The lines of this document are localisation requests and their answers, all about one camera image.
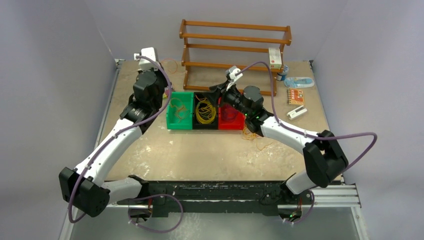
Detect white red carton box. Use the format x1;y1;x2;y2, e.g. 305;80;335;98
268;47;283;70

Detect green plastic bin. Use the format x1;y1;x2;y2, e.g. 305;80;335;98
166;91;194;130

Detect purple robot hose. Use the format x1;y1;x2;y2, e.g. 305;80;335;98
236;61;379;226
67;55;185;234

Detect orange thin cable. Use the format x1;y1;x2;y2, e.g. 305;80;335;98
160;58;190;123

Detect yellow coiled cable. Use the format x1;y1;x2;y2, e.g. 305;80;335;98
195;96;217;125

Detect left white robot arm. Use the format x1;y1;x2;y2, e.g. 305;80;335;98
58;66;172;223

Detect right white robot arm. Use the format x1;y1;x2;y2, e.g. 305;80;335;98
204;82;349;204

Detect white usb charger block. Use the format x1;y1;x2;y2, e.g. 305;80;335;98
286;105;308;120

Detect red plastic bin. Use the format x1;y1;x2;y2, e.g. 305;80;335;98
218;103;245;131

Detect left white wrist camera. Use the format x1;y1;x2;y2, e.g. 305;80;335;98
133;47;160;72

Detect purple thin cable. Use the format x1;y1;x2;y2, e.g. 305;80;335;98
221;104;239;122

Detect left purple robot hose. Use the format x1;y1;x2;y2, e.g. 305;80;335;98
67;55;185;234

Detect orange snack packet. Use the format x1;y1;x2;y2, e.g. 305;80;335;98
287;88;305;106

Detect right purple robot hose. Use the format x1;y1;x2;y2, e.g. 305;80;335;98
236;61;379;226

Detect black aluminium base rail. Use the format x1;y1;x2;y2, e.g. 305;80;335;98
67;180;362;219

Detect black plastic bin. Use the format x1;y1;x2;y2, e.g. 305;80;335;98
192;92;219;130

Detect wooden two-tier shelf rack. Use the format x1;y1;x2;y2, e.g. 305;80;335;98
179;19;292;92

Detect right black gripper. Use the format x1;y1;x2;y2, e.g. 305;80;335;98
202;79;251;117

